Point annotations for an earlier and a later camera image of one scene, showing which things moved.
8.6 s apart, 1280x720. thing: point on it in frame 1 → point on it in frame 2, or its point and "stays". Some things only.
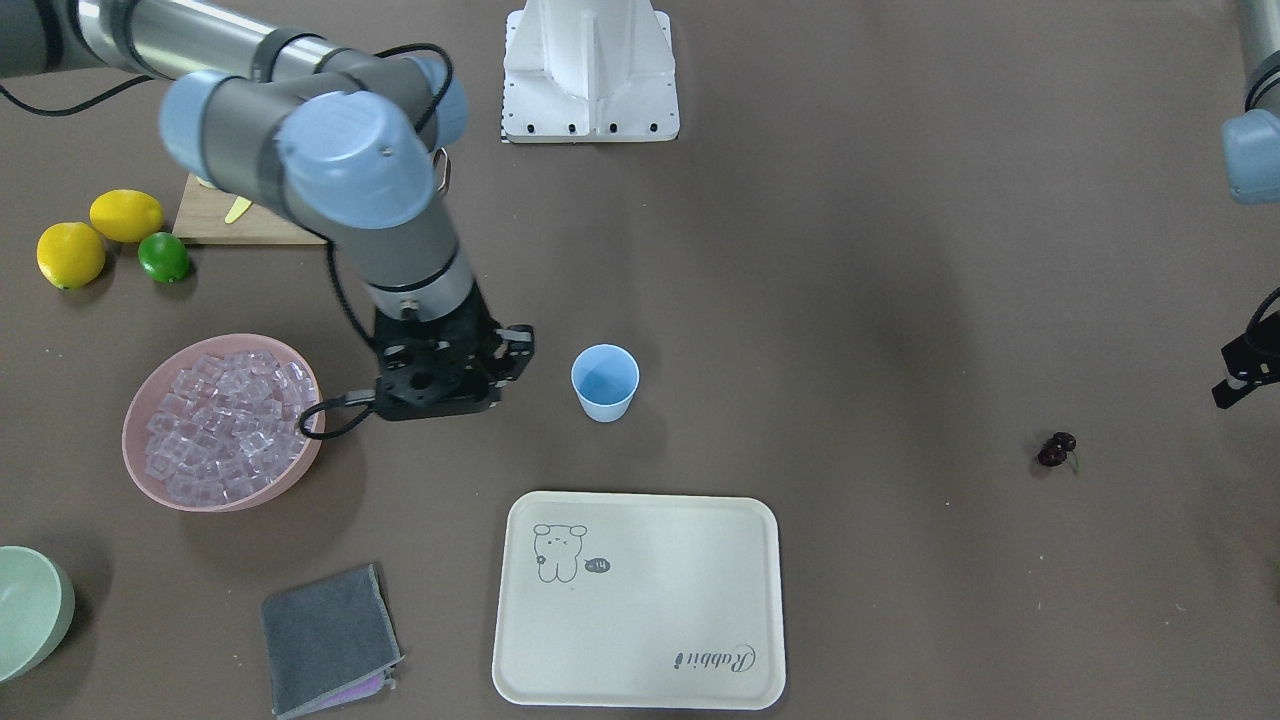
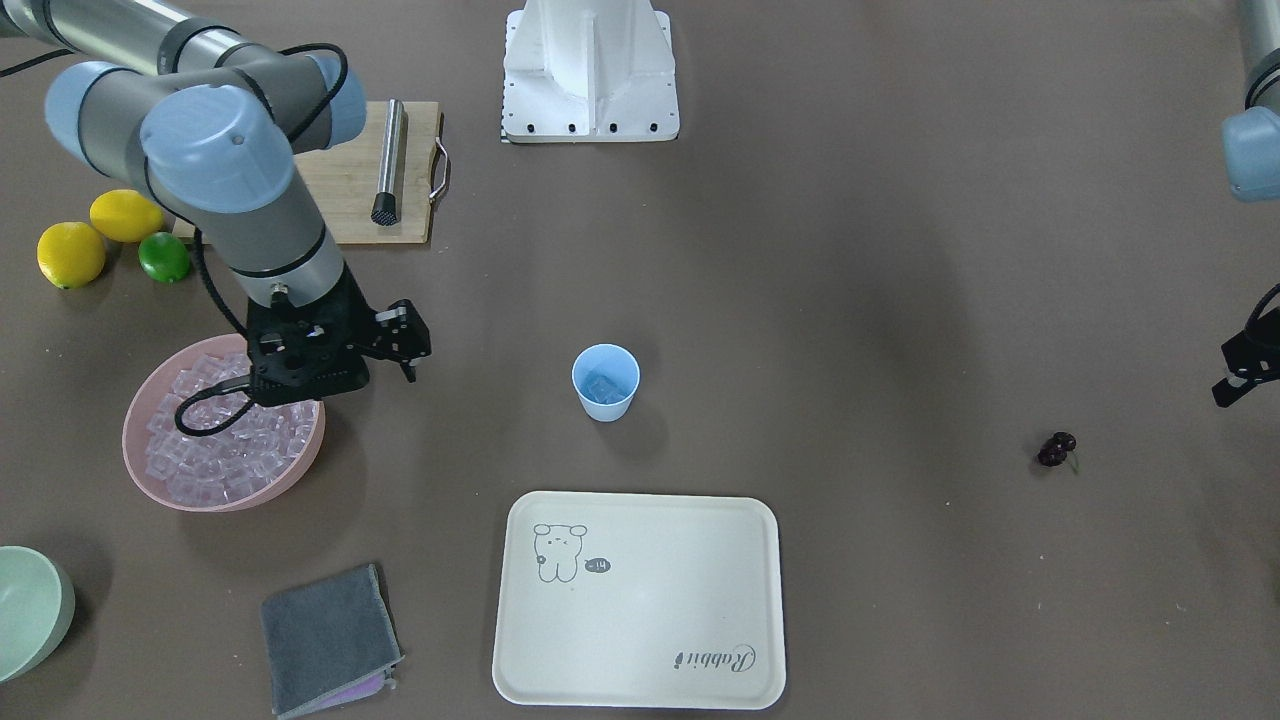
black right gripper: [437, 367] → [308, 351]
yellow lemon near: [127, 216] stays
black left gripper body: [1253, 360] stays
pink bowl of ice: [215, 424] stays
